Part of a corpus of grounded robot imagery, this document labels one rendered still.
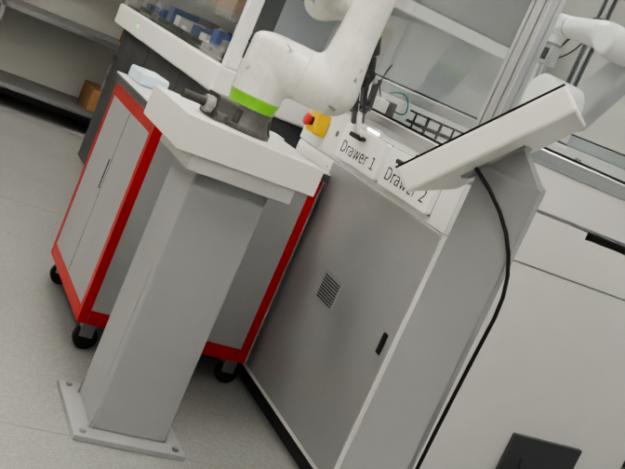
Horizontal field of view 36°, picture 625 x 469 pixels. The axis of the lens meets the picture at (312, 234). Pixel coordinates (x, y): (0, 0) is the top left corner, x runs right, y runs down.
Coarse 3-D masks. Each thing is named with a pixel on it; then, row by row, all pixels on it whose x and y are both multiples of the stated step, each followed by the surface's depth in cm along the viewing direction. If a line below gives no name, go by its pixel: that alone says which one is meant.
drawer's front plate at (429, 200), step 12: (396, 156) 269; (408, 156) 264; (384, 168) 273; (396, 168) 267; (384, 180) 271; (396, 192) 264; (408, 192) 259; (420, 192) 254; (432, 192) 249; (420, 204) 252; (432, 204) 249
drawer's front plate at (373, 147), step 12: (348, 132) 298; (348, 144) 296; (360, 144) 289; (372, 144) 283; (384, 144) 277; (348, 156) 294; (372, 156) 281; (384, 156) 276; (360, 168) 285; (372, 168) 279
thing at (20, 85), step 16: (0, 0) 580; (16, 0) 613; (0, 16) 583; (48, 16) 602; (80, 32) 603; (96, 32) 640; (0, 80) 598; (16, 80) 624; (32, 96) 605; (48, 96) 618; (64, 96) 645; (80, 112) 619
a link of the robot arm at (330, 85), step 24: (360, 0) 233; (384, 0) 232; (360, 24) 232; (384, 24) 236; (336, 48) 233; (360, 48) 233; (312, 72) 232; (336, 72) 232; (360, 72) 234; (312, 96) 233; (336, 96) 232
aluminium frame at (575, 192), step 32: (544, 0) 235; (544, 32) 235; (512, 64) 238; (512, 96) 237; (384, 128) 283; (544, 160) 247; (576, 160) 252; (576, 192) 254; (608, 192) 258; (608, 224) 261
